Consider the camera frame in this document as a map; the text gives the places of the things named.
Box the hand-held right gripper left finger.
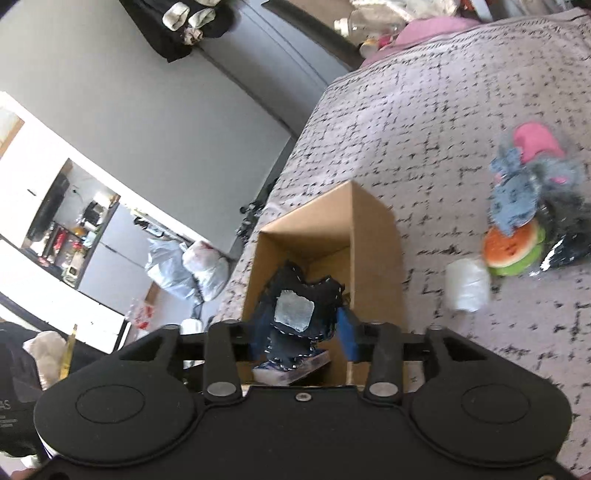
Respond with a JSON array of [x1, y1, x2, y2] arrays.
[[115, 318, 269, 405]]

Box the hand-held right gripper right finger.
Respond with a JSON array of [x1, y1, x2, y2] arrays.
[[336, 307, 491, 407]]

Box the blue and white patterned cloth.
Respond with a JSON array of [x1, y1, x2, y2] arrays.
[[252, 349, 331, 387]]

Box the black cloth with white patch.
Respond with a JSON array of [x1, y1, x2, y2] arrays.
[[252, 261, 345, 371]]

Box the brown cardboard box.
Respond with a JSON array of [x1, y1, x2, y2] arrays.
[[240, 180, 408, 389]]

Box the white sock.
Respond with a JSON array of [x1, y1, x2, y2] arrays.
[[445, 257, 491, 315]]

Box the watermelon slice plush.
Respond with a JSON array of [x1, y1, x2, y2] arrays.
[[483, 219, 547, 278]]

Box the light blue fluffy cloth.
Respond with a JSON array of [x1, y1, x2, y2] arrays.
[[488, 141, 542, 237]]

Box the black sparkly cloth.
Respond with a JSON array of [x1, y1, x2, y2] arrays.
[[536, 188, 591, 274]]

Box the pink soft cloth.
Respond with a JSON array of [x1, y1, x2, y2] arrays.
[[512, 122, 567, 163]]

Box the white plastic bag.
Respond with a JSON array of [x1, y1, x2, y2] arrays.
[[182, 240, 230, 304]]

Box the grey plastic bag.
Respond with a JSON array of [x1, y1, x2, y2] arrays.
[[146, 236, 195, 302]]

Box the red and white bag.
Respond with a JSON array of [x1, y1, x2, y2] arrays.
[[126, 299, 156, 341]]

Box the dark shoes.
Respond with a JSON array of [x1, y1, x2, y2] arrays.
[[236, 182, 274, 241]]

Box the grey kitchen cabinet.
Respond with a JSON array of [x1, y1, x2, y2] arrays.
[[0, 157, 195, 356]]

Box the white blanket with black print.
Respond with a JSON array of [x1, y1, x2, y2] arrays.
[[216, 8, 591, 408]]

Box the beige cloth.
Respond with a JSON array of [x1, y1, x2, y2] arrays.
[[22, 330, 70, 391]]

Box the black printed bag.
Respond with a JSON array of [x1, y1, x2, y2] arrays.
[[0, 320, 51, 460]]

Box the grey door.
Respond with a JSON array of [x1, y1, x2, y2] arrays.
[[196, 0, 354, 139]]

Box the dark framed brown board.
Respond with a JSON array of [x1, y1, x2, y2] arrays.
[[262, 0, 366, 71]]

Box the clear plastic bottle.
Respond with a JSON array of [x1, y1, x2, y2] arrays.
[[333, 7, 400, 40]]

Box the hanging black and cream coats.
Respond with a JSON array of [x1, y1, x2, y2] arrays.
[[119, 0, 237, 64]]

